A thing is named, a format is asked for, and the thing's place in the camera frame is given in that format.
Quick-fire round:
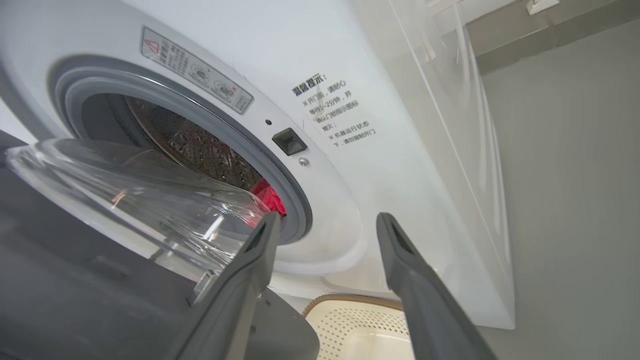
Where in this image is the grey rubber door gasket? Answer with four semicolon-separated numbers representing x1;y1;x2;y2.
47;55;313;246

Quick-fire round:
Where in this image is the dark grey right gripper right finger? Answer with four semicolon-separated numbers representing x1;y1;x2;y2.
376;212;497;360

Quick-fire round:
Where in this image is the red and white garment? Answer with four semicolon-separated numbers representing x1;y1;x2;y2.
249;178;287;228

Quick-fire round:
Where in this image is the dark washing machine door with glass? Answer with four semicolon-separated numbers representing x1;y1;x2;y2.
0;130;321;360

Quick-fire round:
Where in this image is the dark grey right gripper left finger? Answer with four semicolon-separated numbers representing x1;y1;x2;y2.
165;212;281;360

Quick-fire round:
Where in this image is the cream perforated laundry basket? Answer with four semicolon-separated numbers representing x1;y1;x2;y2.
301;294;416;360

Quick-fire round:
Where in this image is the perforated steel drum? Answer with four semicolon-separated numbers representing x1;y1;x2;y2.
82;92;266;193

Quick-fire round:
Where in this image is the black door latch socket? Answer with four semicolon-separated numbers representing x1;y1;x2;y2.
271;127;308;157

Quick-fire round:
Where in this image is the grey warning label sticker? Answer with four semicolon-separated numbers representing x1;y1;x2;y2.
140;26;254;116

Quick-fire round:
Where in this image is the white washing machine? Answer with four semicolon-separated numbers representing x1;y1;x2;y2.
0;0;516;331

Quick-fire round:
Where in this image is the black printed text notice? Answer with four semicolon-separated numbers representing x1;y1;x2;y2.
291;74;377;147

